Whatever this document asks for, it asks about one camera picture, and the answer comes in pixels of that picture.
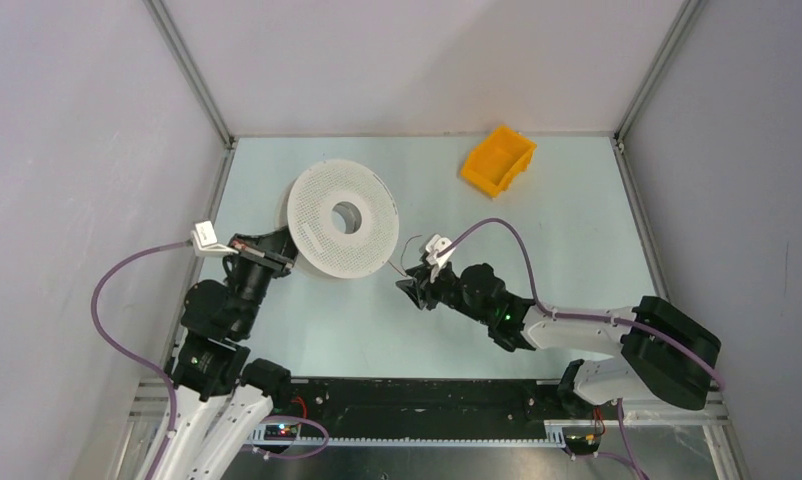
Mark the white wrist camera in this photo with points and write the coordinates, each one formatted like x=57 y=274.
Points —
x=205 y=242
x=437 y=254

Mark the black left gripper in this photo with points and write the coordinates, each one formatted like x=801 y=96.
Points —
x=275 y=250

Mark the slotted cable duct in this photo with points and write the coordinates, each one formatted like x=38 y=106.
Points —
x=261 y=437

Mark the aluminium frame post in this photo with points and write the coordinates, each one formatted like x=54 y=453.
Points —
x=174 y=41
x=672 y=42

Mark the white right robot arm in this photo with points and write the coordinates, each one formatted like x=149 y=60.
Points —
x=652 y=351

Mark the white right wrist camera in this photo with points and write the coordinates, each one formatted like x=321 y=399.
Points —
x=437 y=254

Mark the aluminium frame post left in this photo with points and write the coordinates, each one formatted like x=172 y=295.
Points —
x=174 y=41

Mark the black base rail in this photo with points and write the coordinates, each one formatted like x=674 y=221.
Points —
x=429 y=408

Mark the yellow plastic bin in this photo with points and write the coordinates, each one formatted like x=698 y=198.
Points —
x=492 y=165

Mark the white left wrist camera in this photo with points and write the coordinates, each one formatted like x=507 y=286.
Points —
x=205 y=242

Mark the white perforated cable spool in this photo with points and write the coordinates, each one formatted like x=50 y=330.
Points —
x=343 y=219

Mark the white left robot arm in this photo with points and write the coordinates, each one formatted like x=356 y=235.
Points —
x=221 y=394

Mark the aluminium frame post right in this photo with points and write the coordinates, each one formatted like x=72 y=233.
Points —
x=672 y=42

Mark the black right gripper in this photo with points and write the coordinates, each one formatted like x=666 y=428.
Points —
x=425 y=294

